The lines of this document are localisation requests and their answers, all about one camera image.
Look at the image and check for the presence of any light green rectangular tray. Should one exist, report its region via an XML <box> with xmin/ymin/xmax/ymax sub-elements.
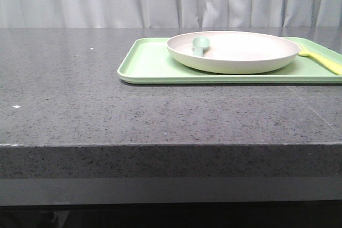
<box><xmin>117</xmin><ymin>37</ymin><xmax>341</xmax><ymax>84</ymax></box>

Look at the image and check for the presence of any teal green plastic spoon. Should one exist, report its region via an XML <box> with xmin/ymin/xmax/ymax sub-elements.
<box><xmin>192</xmin><ymin>36</ymin><xmax>210</xmax><ymax>56</ymax></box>

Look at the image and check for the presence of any beige round plate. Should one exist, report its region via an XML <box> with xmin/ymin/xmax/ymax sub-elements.
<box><xmin>167</xmin><ymin>31</ymin><xmax>299</xmax><ymax>74</ymax></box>

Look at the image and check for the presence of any yellow plastic fork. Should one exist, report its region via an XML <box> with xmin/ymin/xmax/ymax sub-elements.
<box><xmin>298</xmin><ymin>44</ymin><xmax>341</xmax><ymax>75</ymax></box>

